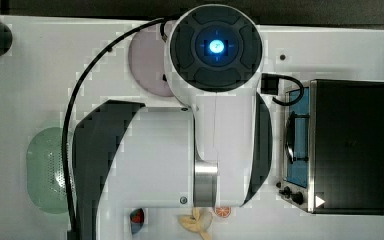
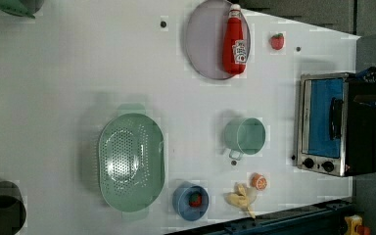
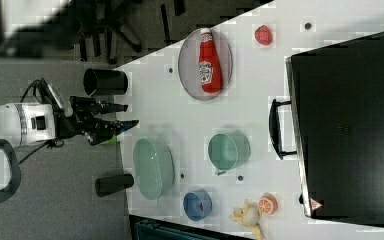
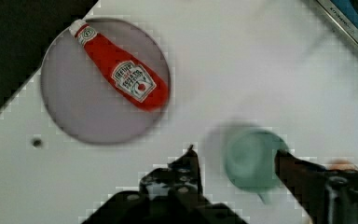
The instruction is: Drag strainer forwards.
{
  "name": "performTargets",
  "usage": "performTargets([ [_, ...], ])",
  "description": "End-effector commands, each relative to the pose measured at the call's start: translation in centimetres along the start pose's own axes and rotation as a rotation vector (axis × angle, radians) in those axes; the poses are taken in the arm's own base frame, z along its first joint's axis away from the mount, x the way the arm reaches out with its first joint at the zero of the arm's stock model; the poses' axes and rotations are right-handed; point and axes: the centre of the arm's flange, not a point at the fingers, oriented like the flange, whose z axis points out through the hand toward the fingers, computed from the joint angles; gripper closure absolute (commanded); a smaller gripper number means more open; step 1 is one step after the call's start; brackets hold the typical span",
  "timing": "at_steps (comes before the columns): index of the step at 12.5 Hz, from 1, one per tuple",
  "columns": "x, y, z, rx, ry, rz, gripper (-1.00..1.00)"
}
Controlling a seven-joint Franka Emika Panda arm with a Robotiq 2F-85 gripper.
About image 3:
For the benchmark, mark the green marker object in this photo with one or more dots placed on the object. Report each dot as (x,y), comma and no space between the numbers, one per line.
(114,139)

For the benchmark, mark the black cylinder post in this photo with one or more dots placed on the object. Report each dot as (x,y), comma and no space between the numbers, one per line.
(105,186)

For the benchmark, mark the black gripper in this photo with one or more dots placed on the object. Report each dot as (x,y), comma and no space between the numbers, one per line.
(82,120)

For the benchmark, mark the grey round plate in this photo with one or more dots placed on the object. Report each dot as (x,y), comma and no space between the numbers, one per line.
(188,68)

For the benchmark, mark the black office chair base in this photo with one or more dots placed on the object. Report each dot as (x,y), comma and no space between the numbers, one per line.
(100,18)

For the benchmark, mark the red toy strawberry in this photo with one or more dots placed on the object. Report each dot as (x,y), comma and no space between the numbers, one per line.
(263,35)

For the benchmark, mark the toy orange half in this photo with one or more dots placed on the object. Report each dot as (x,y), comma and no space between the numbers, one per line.
(268,204)

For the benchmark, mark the green mug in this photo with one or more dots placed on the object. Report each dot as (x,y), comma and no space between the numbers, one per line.
(227,151)

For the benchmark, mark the red ketchup bottle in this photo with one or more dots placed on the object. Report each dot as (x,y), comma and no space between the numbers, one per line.
(209,69)

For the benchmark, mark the toy banana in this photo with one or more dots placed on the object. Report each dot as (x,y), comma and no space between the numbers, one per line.
(248,216)

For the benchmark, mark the blue bowl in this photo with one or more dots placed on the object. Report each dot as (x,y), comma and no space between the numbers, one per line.
(197,205)

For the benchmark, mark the green oval strainer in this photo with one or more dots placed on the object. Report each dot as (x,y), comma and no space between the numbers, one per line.
(154,168)

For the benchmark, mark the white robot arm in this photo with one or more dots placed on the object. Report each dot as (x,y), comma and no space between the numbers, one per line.
(47,123)

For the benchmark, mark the black toaster oven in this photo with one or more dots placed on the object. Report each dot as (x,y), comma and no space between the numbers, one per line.
(336,96)

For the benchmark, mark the black cylinder cup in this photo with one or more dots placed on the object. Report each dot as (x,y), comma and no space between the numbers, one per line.
(105,82)

